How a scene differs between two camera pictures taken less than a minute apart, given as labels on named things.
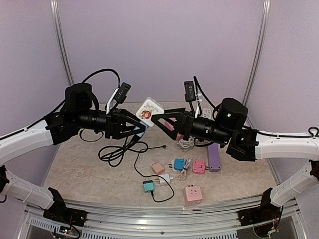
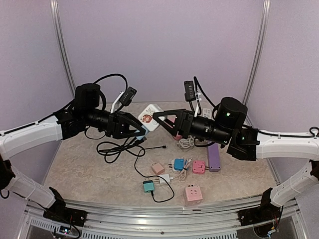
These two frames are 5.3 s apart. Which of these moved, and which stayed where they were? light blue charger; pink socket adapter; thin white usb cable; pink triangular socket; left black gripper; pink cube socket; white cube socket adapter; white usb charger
Moved: white cube socket adapter; light blue charger
Stayed: thin white usb cable; pink triangular socket; pink cube socket; white usb charger; pink socket adapter; left black gripper
